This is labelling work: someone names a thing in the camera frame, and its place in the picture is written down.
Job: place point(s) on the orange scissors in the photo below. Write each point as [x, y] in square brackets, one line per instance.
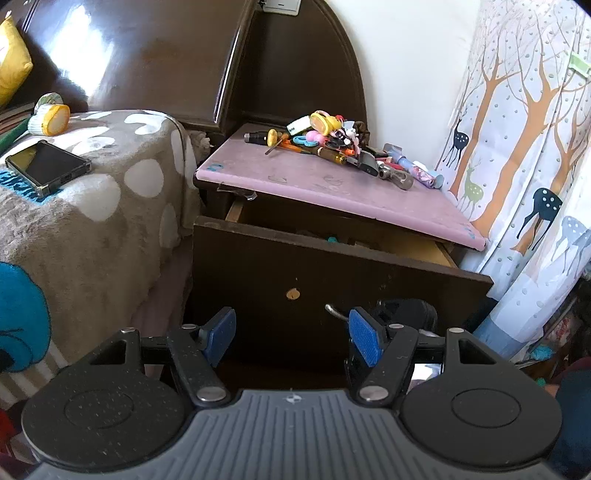
[300, 146]

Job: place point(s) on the deer print wardrobe cover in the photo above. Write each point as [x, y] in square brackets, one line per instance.
[531, 161]

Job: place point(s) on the dark wooden nightstand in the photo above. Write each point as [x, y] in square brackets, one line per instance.
[217, 203]

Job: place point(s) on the pile of clothes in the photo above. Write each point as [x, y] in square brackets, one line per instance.
[568, 323]

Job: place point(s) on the black smartphone in case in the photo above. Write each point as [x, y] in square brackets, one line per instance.
[46, 168]

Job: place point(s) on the person's dark trouser leg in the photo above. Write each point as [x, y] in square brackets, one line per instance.
[572, 415]

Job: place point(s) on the dark wooden headboard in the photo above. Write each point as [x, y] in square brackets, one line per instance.
[161, 55]

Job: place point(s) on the white jar with yellow lid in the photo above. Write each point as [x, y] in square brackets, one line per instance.
[53, 119]

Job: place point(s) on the white green small box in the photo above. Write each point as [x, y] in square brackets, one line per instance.
[299, 124]

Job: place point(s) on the yellow plastic toy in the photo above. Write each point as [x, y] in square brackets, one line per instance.
[323, 122]

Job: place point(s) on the metal clamp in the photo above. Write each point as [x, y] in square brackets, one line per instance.
[399, 179]

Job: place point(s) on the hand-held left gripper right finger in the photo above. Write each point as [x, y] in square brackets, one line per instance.
[367, 337]

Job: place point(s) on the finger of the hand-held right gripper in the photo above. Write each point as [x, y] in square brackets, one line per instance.
[408, 314]
[355, 376]

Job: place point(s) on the white wall switch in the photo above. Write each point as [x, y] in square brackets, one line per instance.
[281, 5]

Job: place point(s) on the grey spotted blanket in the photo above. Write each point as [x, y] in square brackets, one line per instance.
[101, 240]

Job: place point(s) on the dark drawer with tan sticker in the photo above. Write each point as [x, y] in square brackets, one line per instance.
[277, 263]

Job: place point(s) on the grey lace cloth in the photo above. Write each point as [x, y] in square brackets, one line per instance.
[199, 140]

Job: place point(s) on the yellow pillow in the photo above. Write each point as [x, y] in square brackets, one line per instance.
[11, 60]

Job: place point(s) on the stack of books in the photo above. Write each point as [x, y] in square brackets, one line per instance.
[16, 115]

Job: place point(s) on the green stick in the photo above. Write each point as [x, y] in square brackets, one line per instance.
[14, 134]

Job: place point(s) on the white roll with blue end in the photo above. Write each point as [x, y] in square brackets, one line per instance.
[438, 181]

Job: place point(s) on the pink patterned tube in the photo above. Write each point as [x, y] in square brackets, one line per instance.
[422, 177]

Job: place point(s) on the green tag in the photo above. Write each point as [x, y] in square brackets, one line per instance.
[581, 63]

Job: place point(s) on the brown cloth piece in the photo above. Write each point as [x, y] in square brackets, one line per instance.
[358, 131]

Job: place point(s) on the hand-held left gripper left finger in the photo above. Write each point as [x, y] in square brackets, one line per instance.
[220, 337]

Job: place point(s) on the pink nightstand cover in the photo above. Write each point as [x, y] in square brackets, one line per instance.
[323, 180]

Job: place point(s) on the round patterned pouch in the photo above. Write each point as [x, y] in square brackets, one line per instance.
[50, 100]

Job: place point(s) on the black yellow screwdriver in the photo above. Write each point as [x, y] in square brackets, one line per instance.
[258, 137]

